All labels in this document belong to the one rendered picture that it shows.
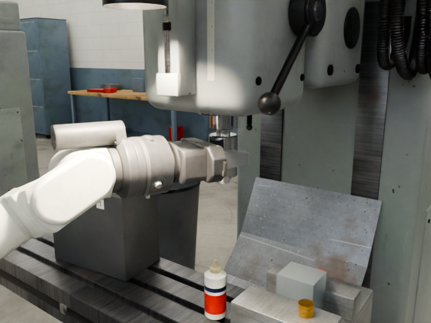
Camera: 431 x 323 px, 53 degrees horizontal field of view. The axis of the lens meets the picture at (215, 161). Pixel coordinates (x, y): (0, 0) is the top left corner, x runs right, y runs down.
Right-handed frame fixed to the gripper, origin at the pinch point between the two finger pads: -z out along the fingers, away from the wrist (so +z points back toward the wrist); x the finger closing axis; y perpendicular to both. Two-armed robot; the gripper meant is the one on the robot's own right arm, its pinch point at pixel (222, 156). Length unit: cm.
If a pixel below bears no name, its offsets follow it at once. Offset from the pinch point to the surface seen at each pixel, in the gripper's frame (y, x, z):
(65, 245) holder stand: 26.4, 37.4, 18.5
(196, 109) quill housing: -8.5, -4.1, 7.2
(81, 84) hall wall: 31, 726, -164
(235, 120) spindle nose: -6.2, -2.3, -0.7
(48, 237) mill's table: 31, 55, 19
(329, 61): -15.4, -6.5, -16.2
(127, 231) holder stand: 19.6, 22.5, 8.8
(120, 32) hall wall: -56, 627, -203
